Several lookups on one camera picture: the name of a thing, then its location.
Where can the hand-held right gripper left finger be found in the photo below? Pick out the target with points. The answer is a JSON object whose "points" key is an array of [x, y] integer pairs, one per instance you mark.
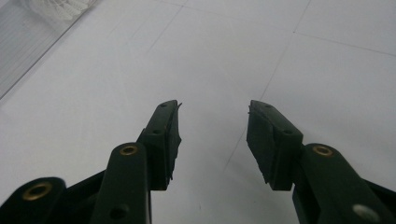
{"points": [[158, 149]]}

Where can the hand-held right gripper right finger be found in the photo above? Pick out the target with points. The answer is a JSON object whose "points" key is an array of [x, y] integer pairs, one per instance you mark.
{"points": [[274, 149]]}

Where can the clear plastic storage bin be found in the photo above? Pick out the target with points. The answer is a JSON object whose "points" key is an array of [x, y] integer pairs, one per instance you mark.
{"points": [[21, 46]]}

